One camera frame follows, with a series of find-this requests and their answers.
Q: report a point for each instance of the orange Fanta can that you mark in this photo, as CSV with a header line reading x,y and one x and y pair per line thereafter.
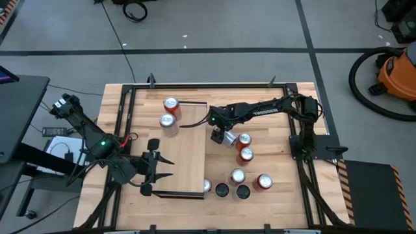
x,y
171,103

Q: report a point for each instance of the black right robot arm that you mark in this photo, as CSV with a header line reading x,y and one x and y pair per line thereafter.
x,y
266,110

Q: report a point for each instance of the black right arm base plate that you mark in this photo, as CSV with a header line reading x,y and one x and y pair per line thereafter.
x,y
325,143

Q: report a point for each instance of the white paper box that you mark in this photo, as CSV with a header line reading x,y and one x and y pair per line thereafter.
x,y
60,143

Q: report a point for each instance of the black desk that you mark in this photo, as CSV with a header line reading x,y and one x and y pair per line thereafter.
x,y
19,117

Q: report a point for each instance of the hazard striped mat edge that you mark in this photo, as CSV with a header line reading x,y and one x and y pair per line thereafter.
x,y
7,11

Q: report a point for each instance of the silver Diet Coke can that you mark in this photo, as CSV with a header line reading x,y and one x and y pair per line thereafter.
x,y
167,120
230,139

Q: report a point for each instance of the black aluminium table frame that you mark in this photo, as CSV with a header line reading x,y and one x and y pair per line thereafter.
x,y
208,86

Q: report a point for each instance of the black equipment cases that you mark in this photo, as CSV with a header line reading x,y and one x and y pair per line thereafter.
x,y
404,29

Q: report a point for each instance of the laptop with coloured screen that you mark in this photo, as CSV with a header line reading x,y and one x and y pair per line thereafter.
x,y
5,77

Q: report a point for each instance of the black table clamp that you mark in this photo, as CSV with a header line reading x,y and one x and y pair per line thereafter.
x,y
267,228
271,82
152,229
151,80

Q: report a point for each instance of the red soda can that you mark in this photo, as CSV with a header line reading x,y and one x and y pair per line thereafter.
x,y
265,181
244,139

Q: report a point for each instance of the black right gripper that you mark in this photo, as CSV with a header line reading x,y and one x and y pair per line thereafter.
x,y
218,135

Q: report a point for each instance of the white Celsius Peach Vibe can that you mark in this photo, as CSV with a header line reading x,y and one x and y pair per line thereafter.
x,y
243,191
222,189

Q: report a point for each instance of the red Star Wars Coca-Cola can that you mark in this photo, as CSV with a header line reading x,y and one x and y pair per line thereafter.
x,y
207,185

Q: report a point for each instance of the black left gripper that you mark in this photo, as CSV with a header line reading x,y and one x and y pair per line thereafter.
x,y
148,165

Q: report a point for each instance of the black power adapter brick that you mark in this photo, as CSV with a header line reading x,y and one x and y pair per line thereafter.
x,y
54,131

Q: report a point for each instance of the black mat with hazard stripes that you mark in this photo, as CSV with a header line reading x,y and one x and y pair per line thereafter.
x,y
373,195

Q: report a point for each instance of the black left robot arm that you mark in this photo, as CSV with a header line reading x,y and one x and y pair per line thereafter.
x,y
84,125

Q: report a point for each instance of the red Coca-Cola Zero Sugar can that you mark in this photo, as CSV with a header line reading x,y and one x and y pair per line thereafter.
x,y
246,154

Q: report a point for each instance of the small black charger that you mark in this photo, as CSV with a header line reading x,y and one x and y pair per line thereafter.
x,y
69,156

